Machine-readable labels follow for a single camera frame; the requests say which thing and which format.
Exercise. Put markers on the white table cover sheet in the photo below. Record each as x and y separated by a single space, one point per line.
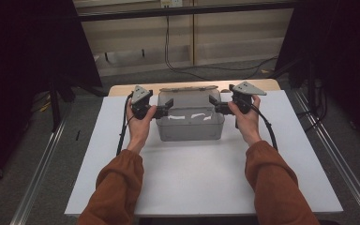
197 175

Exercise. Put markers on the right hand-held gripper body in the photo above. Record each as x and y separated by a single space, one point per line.
243 98

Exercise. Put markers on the black stand leg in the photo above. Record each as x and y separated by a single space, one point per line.
55 103

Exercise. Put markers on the person's left hand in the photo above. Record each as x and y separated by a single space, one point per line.
139 131

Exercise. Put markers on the small black stick on floor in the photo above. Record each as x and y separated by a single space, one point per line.
78 135

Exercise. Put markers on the white paper piece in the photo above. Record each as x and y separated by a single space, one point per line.
197 115
207 118
176 117

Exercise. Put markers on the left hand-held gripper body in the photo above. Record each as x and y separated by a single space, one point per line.
140 108

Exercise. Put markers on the metal floor rail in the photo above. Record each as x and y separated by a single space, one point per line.
340 162
40 175

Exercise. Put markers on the white wall outlet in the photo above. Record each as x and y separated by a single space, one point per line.
172 3

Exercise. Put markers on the person's right hand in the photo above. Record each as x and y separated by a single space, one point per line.
248 125

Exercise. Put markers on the black horizontal bar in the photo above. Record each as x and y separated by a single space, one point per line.
184 10

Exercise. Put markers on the black curtain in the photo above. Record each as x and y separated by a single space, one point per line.
22 62
343 47

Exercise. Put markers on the grey plastic box with lid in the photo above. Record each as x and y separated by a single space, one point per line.
189 131

